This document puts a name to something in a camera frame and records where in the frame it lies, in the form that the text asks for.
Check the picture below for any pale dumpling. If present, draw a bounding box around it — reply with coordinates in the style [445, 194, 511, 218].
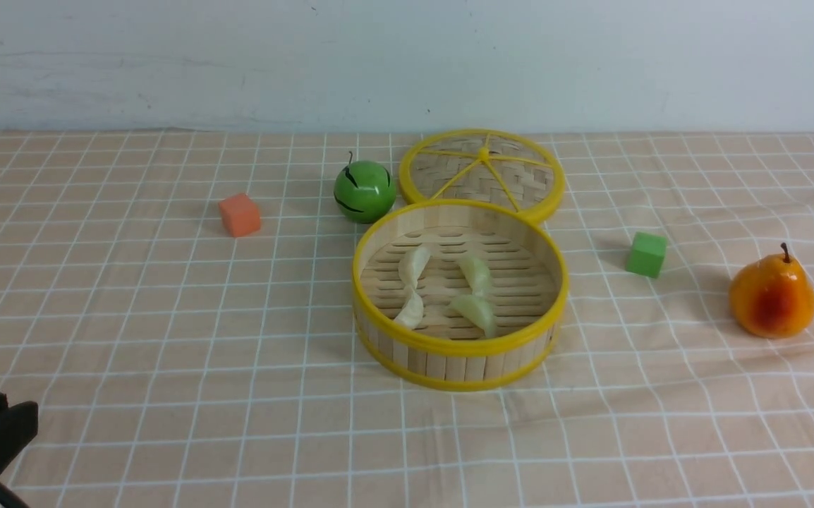
[394, 287, 425, 330]
[456, 254, 493, 297]
[449, 294, 498, 339]
[398, 245, 432, 291]

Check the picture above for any bamboo steamer tray yellow rim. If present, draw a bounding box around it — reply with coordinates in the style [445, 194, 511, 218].
[351, 199, 569, 392]

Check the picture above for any bamboo steamer lid yellow rim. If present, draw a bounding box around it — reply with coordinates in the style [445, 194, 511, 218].
[398, 128, 566, 223]

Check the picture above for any green toy apple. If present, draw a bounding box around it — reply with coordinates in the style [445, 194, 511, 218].
[333, 151, 396, 223]

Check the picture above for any orange foam cube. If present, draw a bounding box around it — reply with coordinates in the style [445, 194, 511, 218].
[218, 193, 262, 238]

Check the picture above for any green foam cube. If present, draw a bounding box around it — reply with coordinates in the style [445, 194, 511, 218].
[624, 231, 668, 279]

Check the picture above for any orange toy pear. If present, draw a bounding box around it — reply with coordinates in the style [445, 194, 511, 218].
[727, 242, 814, 339]

